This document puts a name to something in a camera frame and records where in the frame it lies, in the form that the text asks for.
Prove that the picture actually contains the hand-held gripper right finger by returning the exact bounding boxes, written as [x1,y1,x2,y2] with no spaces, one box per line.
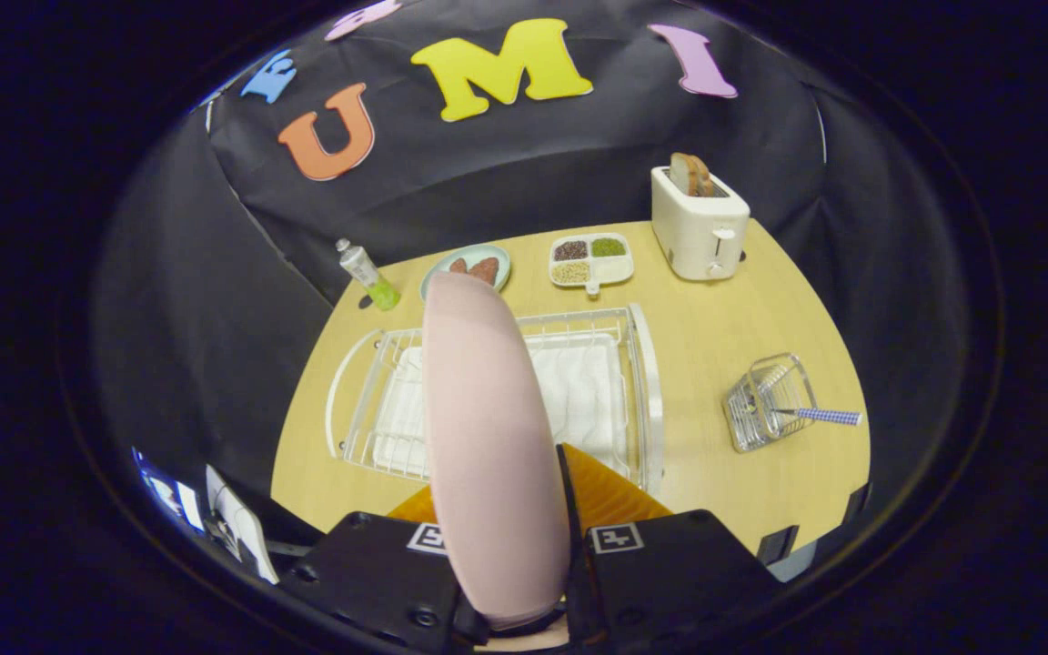
[556,443,784,652]

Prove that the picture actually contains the white wire dish rack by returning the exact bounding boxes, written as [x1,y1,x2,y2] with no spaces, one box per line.
[326,303,666,495]

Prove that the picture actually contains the metal wire basket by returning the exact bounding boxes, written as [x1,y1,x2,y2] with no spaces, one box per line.
[722,353,819,454]

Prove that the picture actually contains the white towel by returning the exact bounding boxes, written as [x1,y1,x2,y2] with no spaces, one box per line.
[371,338,630,479]

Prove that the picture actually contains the pink plate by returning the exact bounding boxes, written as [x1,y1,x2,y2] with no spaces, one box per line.
[421,271,572,630]

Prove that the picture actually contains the green dish soap bottle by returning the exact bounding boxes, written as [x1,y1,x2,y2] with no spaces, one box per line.
[336,238,402,312]

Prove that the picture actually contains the lit computer screen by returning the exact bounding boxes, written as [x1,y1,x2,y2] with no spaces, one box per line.
[133,448,207,533]

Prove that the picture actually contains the white toaster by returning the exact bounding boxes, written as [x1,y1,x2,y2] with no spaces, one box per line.
[650,166,751,282]

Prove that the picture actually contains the white paper sheet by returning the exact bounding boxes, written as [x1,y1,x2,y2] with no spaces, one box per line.
[206,466,279,585]

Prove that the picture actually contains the pale green plate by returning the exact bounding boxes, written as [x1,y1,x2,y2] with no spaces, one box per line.
[419,243,512,301]

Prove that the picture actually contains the white divided grain tray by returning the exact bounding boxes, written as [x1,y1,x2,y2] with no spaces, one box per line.
[549,233,635,297]

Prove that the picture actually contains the brown bread slice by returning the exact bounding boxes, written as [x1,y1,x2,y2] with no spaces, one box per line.
[669,152,716,198]

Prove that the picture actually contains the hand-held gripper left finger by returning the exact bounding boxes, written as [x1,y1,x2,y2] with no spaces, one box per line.
[277,485,491,652]

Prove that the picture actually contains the blue checked handle spoon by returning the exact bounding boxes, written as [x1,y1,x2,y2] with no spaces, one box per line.
[747,407,863,427]

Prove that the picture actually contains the black backdrop cloth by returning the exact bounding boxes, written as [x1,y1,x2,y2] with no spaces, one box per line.
[92,0,971,547]

